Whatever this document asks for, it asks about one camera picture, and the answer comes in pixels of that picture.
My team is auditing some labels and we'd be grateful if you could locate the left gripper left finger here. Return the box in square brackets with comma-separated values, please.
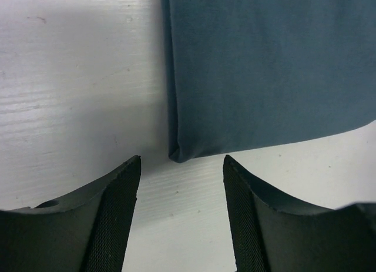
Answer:
[1, 156, 141, 271]

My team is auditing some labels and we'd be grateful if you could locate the blue-grey t shirt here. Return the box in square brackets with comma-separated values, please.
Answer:
[162, 0, 375, 163]

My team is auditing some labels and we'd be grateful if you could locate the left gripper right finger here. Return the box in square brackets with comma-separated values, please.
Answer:
[223, 156, 375, 271]

